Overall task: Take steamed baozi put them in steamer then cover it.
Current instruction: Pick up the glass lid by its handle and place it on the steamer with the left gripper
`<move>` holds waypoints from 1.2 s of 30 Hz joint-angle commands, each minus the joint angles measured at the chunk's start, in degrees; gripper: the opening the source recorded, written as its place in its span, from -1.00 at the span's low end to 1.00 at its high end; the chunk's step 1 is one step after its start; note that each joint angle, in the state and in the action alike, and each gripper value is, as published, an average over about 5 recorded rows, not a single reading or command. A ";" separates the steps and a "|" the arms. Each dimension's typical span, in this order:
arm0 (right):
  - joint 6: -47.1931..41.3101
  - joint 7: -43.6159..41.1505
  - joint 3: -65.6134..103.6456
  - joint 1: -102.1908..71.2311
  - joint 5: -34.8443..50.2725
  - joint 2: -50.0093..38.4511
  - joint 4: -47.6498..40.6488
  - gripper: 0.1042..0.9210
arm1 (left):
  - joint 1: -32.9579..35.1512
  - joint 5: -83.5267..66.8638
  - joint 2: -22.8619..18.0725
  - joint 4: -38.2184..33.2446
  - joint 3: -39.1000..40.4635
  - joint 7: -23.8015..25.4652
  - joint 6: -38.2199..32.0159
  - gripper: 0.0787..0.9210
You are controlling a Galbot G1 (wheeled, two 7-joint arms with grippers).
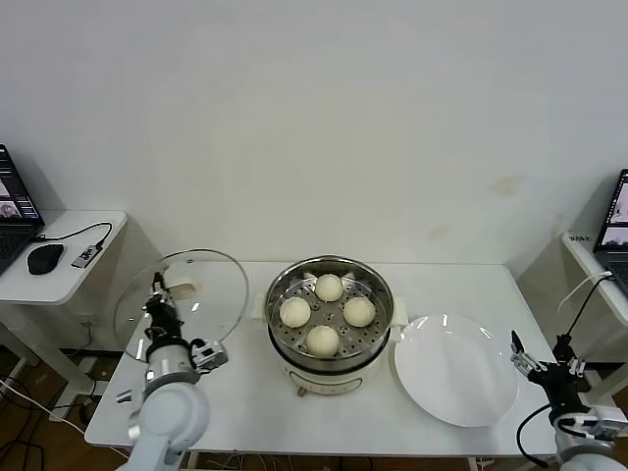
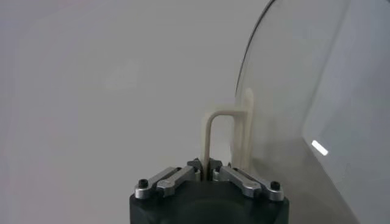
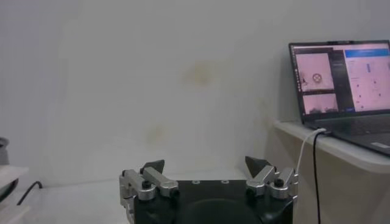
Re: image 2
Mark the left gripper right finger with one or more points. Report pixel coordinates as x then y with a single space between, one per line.
243 181

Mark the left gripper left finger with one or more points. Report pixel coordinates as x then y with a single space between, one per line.
173 181

